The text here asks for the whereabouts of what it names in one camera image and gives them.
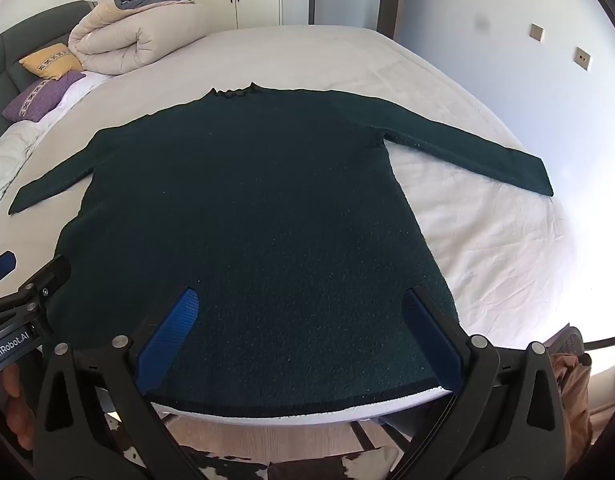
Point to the beige wall switch plate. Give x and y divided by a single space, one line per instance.
582 59
537 33

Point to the person's left hand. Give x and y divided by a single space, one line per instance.
16 407

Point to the dark green fleece blanket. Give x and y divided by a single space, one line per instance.
262 210

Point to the grey ribbed object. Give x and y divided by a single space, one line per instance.
570 345

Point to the person's tan pants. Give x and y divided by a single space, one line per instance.
575 400

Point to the rolled beige duvet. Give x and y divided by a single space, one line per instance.
137 35

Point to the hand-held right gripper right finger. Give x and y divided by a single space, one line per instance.
433 342

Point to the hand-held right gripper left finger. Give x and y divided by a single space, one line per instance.
171 342

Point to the bed with white sheet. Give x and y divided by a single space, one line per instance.
437 85

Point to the purple patterned pillow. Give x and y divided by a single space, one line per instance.
40 95

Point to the dark grey headboard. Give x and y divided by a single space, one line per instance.
17 35

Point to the yellow patterned pillow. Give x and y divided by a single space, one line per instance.
51 61

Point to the white pillow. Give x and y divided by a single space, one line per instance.
87 87

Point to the white quilt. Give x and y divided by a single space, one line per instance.
7 155

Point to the cowhide rug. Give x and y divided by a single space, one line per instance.
227 467

